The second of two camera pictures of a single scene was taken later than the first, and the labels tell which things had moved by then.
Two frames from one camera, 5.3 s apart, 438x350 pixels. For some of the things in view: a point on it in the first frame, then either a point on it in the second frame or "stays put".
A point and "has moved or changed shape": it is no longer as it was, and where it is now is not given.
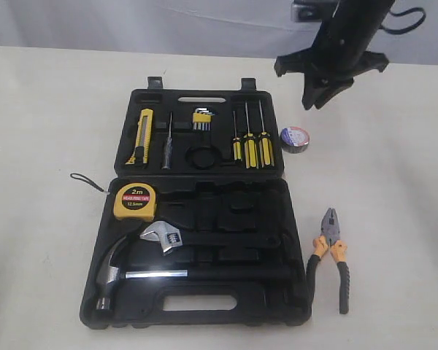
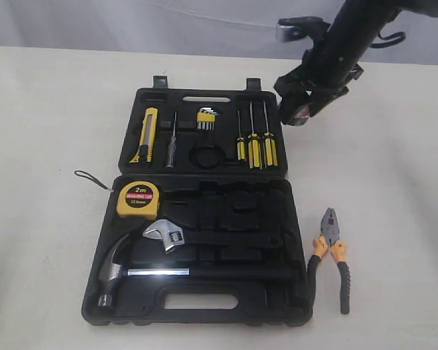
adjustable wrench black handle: x=173 y=238 stays put
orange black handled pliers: x=330 y=236 stays put
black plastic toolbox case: x=198 y=228 stays put
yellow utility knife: x=141 y=151 has moved or changed shape
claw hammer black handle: x=109 y=272 stays put
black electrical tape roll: x=294 y=139 to x=297 y=116
